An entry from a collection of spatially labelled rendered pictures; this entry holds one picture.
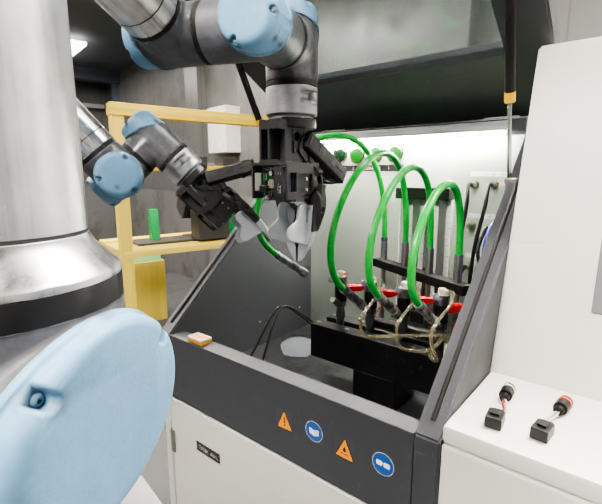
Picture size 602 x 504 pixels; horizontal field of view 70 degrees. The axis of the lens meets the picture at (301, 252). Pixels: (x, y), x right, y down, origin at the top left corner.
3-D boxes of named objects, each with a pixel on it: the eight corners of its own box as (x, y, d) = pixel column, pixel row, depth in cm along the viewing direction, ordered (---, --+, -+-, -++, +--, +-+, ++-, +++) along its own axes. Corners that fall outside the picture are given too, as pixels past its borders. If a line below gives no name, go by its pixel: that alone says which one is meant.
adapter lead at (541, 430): (546, 445, 56) (548, 430, 55) (528, 438, 57) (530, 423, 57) (574, 410, 64) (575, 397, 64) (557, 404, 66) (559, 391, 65)
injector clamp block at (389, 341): (310, 382, 104) (310, 322, 101) (334, 368, 112) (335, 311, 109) (449, 436, 83) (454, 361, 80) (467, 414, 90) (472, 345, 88)
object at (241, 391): (172, 396, 105) (169, 334, 102) (188, 390, 108) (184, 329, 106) (409, 528, 66) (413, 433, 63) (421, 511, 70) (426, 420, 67)
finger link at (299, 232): (277, 265, 65) (277, 203, 63) (302, 259, 69) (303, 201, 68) (293, 268, 63) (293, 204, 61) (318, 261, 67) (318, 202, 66)
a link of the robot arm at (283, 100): (289, 95, 68) (331, 89, 63) (289, 125, 69) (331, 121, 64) (254, 88, 62) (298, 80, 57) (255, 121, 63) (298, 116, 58)
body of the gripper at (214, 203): (215, 234, 94) (173, 195, 92) (241, 206, 97) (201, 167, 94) (221, 230, 87) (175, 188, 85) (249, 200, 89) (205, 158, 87)
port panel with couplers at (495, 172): (454, 285, 108) (462, 158, 103) (459, 282, 111) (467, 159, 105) (510, 294, 100) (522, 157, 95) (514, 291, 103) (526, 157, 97)
